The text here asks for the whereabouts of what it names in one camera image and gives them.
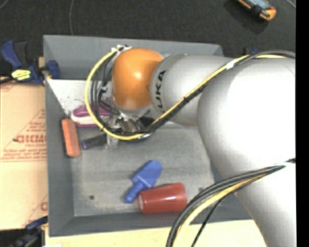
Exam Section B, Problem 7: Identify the brown cardboard board, red print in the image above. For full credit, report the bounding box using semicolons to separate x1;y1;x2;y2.
0;76;48;232

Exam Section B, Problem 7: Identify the red plastic cup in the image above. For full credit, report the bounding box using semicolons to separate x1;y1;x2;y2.
137;182;188;214

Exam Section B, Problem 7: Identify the purple and white brush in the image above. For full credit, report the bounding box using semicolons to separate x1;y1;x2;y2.
70;105;112;129

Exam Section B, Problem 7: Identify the dark purple marker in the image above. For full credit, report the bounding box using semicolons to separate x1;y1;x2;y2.
80;133;108;150

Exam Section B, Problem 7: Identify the grey metal bin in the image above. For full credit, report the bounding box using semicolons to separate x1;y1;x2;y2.
43;34;253;237

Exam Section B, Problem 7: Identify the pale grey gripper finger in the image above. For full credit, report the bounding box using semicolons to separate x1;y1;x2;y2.
106;133;119;149

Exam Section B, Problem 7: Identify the blue toy scoop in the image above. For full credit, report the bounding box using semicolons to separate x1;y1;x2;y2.
124;160;163;204

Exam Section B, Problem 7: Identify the orange flat block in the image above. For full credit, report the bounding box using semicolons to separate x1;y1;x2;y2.
61;118;81;157

